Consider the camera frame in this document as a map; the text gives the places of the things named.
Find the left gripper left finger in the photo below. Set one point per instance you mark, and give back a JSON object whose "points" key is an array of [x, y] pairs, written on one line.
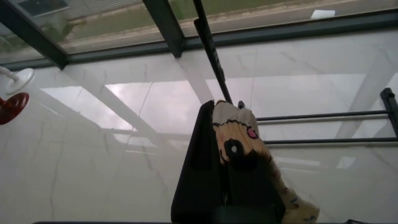
{"points": [[199, 174]]}

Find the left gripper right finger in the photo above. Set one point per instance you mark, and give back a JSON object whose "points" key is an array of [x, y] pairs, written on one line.
{"points": [[252, 186]]}

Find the cream printed shorts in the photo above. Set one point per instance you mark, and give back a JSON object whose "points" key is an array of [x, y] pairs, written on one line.
{"points": [[236, 130]]}

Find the black clothes rack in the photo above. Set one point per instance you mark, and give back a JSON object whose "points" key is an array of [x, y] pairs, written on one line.
{"points": [[214, 56]]}

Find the window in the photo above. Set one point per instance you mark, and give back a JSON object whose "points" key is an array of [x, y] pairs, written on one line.
{"points": [[109, 21]]}

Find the red round stand foot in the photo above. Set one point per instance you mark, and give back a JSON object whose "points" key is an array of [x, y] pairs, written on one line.
{"points": [[14, 107]]}

